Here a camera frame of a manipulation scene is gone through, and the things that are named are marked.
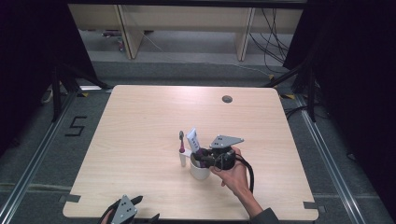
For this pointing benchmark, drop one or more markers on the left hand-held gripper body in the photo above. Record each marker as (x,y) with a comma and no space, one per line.
(124,211)

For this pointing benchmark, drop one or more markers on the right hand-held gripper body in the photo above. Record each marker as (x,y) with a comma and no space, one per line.
(225,141)

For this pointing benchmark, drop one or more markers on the purple white toothpaste tube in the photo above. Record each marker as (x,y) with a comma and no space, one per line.
(193,140)

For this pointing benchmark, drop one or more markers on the pink grey toothbrush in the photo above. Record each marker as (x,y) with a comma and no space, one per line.
(181,144)

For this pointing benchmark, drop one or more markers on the person's left hand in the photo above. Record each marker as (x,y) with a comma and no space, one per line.
(106,220)

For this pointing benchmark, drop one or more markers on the person's right hand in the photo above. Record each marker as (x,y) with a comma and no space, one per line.
(236,179)

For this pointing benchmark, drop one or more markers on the yellow floor tape piece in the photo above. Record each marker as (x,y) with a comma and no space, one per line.
(271,76)
(288,96)

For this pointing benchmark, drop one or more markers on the black metal stand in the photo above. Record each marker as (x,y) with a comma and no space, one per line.
(311,99)
(56,99)

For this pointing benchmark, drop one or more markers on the beige wooden desk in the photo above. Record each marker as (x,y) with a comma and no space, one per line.
(186,18)

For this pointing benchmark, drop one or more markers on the small colourful items under desk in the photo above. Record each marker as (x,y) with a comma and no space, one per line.
(120,43)

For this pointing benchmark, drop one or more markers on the black curtain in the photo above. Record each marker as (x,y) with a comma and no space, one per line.
(358,77)
(31,62)

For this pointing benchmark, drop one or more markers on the aluminium floor rail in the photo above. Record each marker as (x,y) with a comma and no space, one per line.
(34,155)
(327,155)

